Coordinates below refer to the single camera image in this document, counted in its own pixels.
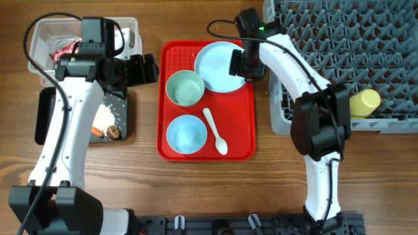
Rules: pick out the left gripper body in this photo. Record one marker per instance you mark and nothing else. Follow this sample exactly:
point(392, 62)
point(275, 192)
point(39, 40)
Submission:
point(136, 72)

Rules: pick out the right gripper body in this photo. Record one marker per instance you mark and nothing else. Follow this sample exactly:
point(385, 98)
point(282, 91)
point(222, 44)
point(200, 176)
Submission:
point(245, 65)

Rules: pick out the light blue plate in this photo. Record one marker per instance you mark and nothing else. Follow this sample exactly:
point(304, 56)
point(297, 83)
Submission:
point(212, 64)

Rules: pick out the green bowl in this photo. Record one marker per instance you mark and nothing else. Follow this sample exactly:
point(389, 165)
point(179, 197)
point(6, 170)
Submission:
point(185, 88)

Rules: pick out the white rice pile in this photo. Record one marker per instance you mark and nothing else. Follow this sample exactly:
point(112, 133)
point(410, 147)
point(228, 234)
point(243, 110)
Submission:
point(106, 116)

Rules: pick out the brown food scrap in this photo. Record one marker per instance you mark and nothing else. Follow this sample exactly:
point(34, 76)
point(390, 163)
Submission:
point(113, 132)

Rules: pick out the red snack wrapper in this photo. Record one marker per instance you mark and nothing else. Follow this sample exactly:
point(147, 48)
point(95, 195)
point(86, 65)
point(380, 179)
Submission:
point(72, 48)

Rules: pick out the orange carrot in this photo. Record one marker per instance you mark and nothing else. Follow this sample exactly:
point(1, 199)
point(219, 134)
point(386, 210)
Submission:
point(97, 132)

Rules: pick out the blue bowl with rice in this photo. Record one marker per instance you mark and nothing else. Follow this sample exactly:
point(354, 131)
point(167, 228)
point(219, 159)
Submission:
point(186, 134)

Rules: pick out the yellow plastic cup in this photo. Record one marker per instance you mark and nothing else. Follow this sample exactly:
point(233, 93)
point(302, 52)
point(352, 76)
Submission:
point(364, 103)

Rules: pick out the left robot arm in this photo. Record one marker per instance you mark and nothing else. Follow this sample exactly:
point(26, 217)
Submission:
point(54, 200)

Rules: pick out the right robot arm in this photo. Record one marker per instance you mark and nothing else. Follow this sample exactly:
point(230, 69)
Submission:
point(320, 122)

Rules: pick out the grey dishwasher rack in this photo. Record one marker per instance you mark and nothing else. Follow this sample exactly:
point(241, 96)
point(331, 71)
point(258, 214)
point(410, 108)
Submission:
point(363, 45)

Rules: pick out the red plastic tray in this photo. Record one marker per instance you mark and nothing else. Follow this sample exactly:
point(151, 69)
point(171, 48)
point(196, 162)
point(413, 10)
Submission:
point(233, 113)

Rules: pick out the white plastic spoon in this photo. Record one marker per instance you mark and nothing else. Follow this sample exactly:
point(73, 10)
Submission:
point(220, 143)

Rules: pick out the black square bin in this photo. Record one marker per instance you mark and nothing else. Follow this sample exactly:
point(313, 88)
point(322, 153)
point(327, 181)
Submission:
point(46, 108)

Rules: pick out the clear plastic bin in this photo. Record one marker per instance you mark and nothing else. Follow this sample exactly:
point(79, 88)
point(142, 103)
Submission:
point(49, 32)

